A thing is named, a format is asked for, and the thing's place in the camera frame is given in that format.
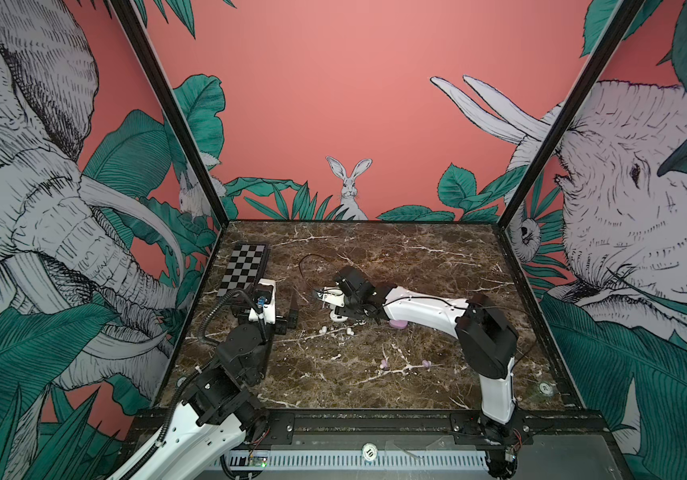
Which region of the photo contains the white earbud charging case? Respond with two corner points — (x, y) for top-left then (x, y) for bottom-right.
(330, 308), (349, 323)

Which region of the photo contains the purple earbud charging case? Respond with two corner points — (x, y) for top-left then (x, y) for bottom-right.
(389, 320), (409, 330)

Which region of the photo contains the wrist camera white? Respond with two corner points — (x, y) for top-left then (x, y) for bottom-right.
(250, 279), (277, 325)
(317, 287), (345, 307)

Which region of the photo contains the black frame post left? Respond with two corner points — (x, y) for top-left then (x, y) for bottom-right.
(110, 0), (230, 230)

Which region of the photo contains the black white checkerboard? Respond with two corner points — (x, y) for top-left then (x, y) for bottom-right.
(217, 242), (271, 297)

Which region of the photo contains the black frame post right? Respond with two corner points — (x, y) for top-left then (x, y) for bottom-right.
(497, 0), (645, 229)

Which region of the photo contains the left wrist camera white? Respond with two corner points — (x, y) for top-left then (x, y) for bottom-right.
(250, 279), (277, 325)

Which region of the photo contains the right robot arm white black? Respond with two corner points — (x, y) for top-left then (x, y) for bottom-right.
(316, 266), (521, 445)

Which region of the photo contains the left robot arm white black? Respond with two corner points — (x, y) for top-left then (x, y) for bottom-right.
(110, 279), (298, 479)

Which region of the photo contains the black front rail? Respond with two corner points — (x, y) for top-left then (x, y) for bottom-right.
(248, 409), (609, 448)

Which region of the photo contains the black frame post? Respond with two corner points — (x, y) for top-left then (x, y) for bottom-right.
(497, 0), (645, 229)
(110, 0), (230, 230)

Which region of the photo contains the white slotted cable duct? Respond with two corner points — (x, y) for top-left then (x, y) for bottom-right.
(226, 450), (489, 472)

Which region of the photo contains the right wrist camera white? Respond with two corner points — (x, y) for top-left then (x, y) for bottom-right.
(317, 287), (345, 307)

